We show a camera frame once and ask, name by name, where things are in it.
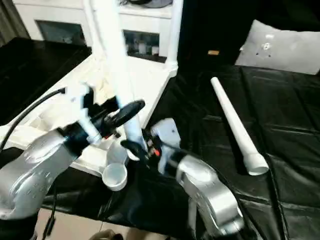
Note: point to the white plastic table leg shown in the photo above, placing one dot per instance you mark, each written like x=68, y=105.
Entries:
x=93, y=27
x=115, y=50
x=232, y=120
x=175, y=32

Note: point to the black work mat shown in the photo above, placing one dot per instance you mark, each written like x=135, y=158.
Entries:
x=275, y=112

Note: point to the black cabinet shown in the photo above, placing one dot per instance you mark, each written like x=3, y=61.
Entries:
x=207, y=30

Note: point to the small white jar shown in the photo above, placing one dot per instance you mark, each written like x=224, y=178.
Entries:
x=142, y=47
x=155, y=50

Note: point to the small tan label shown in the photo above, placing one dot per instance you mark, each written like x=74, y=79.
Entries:
x=213, y=52

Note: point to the white plastic table top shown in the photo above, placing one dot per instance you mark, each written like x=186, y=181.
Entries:
x=150, y=82

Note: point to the dark clutter on cabinet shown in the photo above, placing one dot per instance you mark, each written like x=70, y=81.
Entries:
x=145, y=2

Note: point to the grey curtain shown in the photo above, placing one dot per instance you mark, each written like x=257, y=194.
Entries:
x=12, y=20

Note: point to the left robot leg dark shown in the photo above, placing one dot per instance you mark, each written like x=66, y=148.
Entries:
x=105, y=235

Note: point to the white cabinet with glass doors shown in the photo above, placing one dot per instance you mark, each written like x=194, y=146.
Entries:
x=62, y=15

